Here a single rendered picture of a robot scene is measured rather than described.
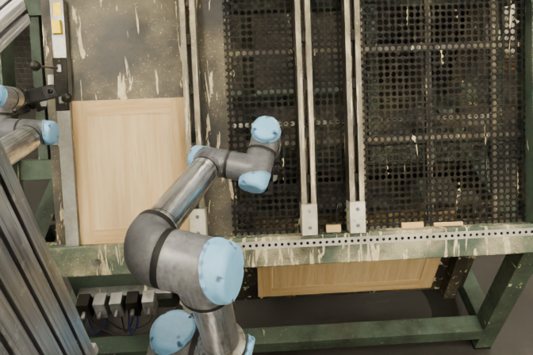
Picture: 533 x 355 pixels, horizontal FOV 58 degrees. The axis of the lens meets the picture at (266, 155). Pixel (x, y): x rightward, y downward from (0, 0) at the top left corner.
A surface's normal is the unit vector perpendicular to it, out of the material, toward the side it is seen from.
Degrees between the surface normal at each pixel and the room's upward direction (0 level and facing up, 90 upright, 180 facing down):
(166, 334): 7
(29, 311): 90
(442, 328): 0
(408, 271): 90
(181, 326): 7
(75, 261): 55
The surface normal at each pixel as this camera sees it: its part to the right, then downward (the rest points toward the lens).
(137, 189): 0.04, 0.06
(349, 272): 0.06, 0.62
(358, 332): 0.00, -0.78
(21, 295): 1.00, 0.02
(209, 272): -0.13, -0.20
